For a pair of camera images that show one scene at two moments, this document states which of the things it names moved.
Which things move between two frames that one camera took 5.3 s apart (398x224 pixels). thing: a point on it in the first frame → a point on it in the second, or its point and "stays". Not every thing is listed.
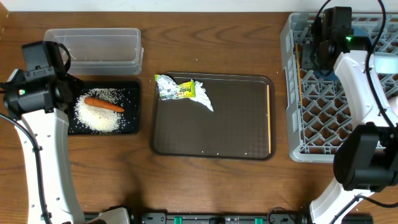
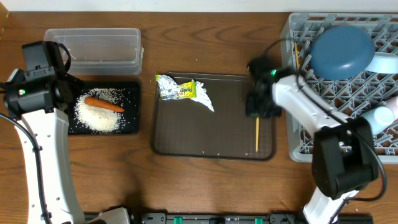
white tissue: x=201 y=96 stays
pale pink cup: x=393 y=101 stays
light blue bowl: x=385 y=63 stays
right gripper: x=324 y=68 → x=252 y=109
